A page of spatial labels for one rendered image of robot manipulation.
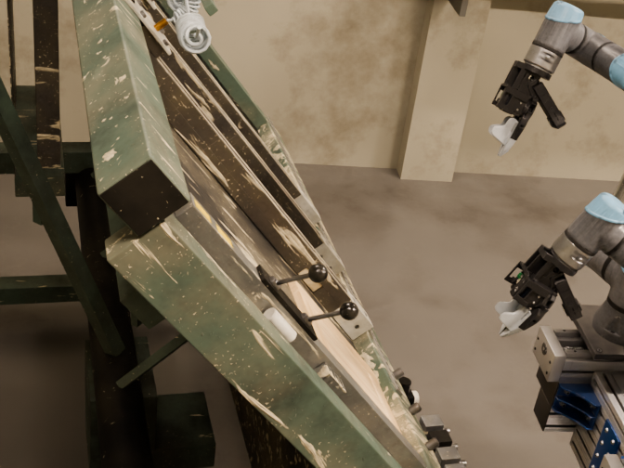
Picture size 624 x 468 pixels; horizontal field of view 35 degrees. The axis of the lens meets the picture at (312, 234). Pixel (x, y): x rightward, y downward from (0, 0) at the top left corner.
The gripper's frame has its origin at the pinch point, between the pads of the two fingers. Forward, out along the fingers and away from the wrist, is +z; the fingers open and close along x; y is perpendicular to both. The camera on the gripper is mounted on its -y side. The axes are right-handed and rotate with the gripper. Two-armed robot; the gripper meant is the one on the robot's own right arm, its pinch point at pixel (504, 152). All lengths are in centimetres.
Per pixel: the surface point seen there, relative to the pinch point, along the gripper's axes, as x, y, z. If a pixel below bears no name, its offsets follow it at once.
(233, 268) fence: 45, 46, 40
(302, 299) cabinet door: 2, 27, 51
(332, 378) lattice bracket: 34, 18, 55
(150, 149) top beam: 83, 66, 19
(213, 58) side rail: -143, 79, 19
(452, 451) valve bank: -15, -28, 76
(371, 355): -29, 0, 65
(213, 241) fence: 48, 52, 36
